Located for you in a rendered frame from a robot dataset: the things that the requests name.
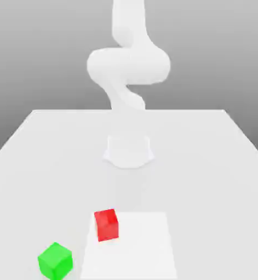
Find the small green cube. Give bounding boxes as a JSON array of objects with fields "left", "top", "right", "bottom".
[{"left": 37, "top": 241, "right": 74, "bottom": 280}]

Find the small red cube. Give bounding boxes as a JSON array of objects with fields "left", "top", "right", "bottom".
[{"left": 94, "top": 208, "right": 119, "bottom": 242}]

